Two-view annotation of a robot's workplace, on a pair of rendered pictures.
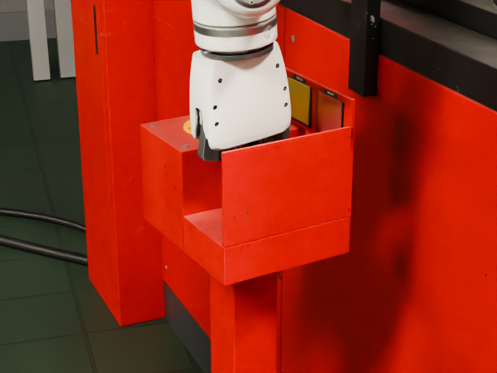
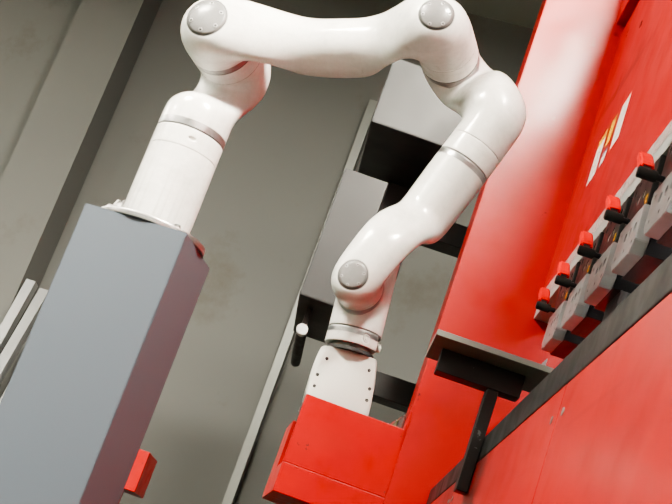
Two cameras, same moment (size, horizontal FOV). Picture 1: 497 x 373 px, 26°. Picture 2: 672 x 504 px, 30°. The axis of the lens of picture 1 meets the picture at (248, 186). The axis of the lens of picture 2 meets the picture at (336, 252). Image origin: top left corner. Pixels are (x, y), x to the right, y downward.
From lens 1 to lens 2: 1.24 m
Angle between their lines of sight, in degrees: 47
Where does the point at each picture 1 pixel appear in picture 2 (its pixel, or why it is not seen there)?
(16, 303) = not seen: outside the picture
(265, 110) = (350, 394)
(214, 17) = (336, 317)
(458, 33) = not seen: hidden behind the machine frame
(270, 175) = (333, 428)
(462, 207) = not seen: outside the picture
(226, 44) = (337, 334)
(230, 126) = (322, 391)
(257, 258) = (303, 484)
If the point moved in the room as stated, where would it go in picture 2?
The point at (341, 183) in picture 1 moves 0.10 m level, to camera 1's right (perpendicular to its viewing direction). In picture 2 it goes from (384, 467) to (446, 485)
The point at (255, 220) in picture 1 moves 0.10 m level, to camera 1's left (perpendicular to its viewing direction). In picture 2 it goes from (312, 454) to (254, 437)
